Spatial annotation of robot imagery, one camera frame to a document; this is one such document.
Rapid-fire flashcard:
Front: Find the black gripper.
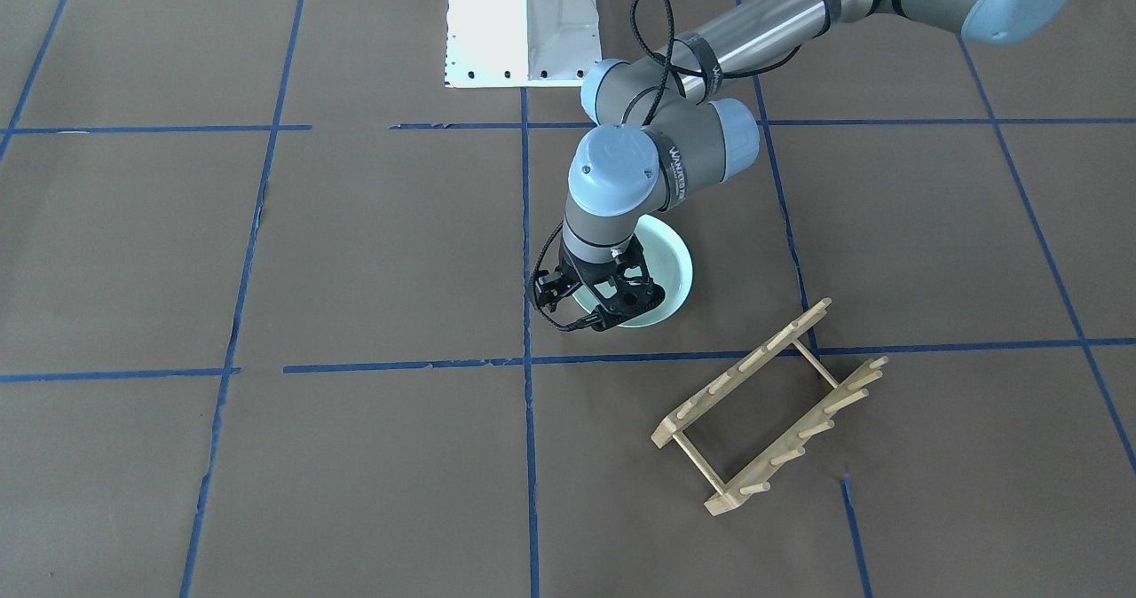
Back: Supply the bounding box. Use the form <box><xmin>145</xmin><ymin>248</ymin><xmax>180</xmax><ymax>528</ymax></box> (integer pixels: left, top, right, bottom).
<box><xmin>531</xmin><ymin>236</ymin><xmax>666</xmax><ymax>332</ymax></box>

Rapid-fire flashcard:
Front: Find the light green ceramic plate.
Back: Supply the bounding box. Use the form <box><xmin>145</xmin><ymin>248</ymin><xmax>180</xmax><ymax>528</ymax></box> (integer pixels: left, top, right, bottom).
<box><xmin>561</xmin><ymin>209</ymin><xmax>693</xmax><ymax>327</ymax></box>

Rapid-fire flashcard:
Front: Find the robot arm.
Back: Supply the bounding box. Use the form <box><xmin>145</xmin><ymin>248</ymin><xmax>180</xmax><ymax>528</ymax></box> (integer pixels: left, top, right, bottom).
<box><xmin>527</xmin><ymin>0</ymin><xmax>1068</xmax><ymax>332</ymax></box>

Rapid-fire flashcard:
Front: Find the wooden dish rack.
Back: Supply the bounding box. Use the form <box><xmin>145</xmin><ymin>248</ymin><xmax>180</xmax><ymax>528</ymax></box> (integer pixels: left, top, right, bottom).
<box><xmin>651</xmin><ymin>298</ymin><xmax>888</xmax><ymax>515</ymax></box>

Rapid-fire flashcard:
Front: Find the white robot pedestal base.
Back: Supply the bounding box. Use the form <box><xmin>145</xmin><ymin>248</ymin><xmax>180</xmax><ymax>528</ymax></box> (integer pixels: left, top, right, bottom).
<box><xmin>444</xmin><ymin>0</ymin><xmax>602</xmax><ymax>89</ymax></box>

